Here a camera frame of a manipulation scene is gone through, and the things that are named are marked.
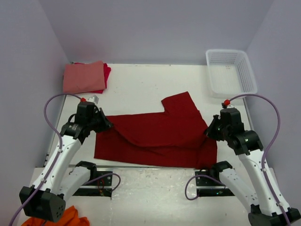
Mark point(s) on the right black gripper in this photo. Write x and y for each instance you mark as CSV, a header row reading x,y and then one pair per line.
x,y
209,131

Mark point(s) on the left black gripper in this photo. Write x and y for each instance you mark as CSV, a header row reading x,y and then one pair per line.
x,y
106,124

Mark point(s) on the dark red t shirt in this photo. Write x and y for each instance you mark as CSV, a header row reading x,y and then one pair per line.
x,y
172,138

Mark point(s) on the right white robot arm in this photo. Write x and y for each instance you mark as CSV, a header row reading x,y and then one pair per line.
x,y
264,202

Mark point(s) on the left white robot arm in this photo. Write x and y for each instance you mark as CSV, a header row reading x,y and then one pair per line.
x,y
46,198

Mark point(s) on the folded pink t shirt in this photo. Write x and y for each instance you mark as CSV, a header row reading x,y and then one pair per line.
x,y
83,78

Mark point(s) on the white plastic basket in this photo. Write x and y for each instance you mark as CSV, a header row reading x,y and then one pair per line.
x,y
229,73

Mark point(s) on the folded red t shirt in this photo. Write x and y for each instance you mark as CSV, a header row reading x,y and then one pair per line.
x,y
106,72

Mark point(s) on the orange t shirt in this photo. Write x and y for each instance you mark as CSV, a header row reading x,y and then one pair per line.
x,y
69,218

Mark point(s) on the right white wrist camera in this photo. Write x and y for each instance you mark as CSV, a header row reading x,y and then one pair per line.
x,y
227,104

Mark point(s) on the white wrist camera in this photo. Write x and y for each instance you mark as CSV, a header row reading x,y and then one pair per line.
x,y
227,104
93,99

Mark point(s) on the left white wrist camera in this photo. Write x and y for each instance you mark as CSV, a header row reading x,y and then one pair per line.
x,y
93,99

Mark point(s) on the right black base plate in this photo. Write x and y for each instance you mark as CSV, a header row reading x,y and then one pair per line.
x,y
206,187

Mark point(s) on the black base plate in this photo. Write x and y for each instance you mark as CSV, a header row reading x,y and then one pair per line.
x,y
206,187
99,188

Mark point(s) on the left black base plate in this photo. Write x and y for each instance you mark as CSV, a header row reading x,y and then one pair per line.
x,y
99,188

